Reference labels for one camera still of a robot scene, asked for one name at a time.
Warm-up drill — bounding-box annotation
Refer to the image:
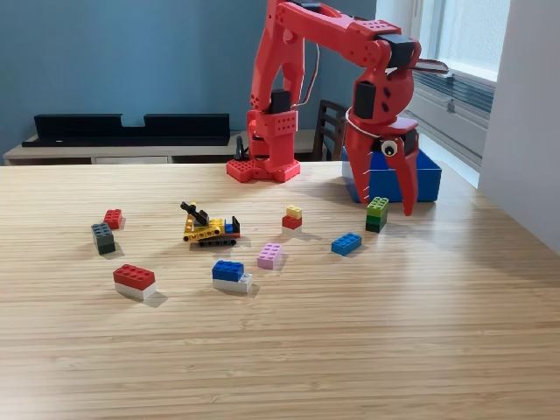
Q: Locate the green brick stack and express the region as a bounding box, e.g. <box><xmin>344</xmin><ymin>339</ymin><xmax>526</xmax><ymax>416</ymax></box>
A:
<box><xmin>365</xmin><ymin>196</ymin><xmax>390</xmax><ymax>234</ymax></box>

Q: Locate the blue plastic bin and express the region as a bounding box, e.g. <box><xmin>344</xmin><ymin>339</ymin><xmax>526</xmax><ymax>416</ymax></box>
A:
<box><xmin>341</xmin><ymin>144</ymin><xmax>443</xmax><ymax>204</ymax></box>

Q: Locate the dark wooden chair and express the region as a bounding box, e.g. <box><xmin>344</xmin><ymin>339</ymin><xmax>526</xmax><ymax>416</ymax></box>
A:
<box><xmin>311</xmin><ymin>99</ymin><xmax>354</xmax><ymax>162</ymax></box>

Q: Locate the grey window vent grille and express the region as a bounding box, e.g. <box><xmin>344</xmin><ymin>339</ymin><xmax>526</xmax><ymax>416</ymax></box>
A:
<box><xmin>411</xmin><ymin>64</ymin><xmax>496</xmax><ymax>116</ymax></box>

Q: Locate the yellow red white brick stack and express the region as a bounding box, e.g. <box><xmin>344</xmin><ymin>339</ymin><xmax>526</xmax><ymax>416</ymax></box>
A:
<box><xmin>281</xmin><ymin>205</ymin><xmax>304</xmax><ymax>240</ymax></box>

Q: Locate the pink brick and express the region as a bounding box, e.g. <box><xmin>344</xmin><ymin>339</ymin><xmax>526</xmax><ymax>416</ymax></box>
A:
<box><xmin>256</xmin><ymin>242</ymin><xmax>284</xmax><ymax>270</ymax></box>

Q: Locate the yellow toy digger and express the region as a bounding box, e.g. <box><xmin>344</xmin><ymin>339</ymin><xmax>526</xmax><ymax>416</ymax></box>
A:
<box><xmin>179</xmin><ymin>200</ymin><xmax>242</xmax><ymax>249</ymax></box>

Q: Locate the blue and white brick stack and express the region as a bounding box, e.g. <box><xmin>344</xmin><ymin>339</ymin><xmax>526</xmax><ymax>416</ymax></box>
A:
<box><xmin>212</xmin><ymin>259</ymin><xmax>254</xmax><ymax>294</ymax></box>

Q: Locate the pale wooden sideboard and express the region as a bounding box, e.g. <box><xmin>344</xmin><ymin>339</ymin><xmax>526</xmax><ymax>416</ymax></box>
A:
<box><xmin>2</xmin><ymin>129</ymin><xmax>327</xmax><ymax>166</ymax></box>

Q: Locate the small red brick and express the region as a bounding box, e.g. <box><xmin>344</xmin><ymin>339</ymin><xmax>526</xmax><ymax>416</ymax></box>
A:
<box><xmin>102</xmin><ymin>208</ymin><xmax>124</xmax><ymax>230</ymax></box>

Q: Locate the red and white brick stack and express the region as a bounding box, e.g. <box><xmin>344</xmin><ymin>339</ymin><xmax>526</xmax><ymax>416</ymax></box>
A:
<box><xmin>112</xmin><ymin>263</ymin><xmax>158</xmax><ymax>302</ymax></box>

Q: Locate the grey and dark brick stack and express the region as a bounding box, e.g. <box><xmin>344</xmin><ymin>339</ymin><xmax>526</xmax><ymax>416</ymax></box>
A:
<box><xmin>90</xmin><ymin>221</ymin><xmax>117</xmax><ymax>256</ymax></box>

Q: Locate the white window frame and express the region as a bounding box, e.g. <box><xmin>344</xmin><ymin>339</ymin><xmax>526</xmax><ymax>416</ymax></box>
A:
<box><xmin>400</xmin><ymin>0</ymin><xmax>512</xmax><ymax>170</ymax></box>

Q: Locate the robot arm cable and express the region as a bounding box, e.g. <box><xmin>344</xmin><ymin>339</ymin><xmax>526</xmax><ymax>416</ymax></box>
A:
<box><xmin>410</xmin><ymin>59</ymin><xmax>451</xmax><ymax>76</ymax></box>

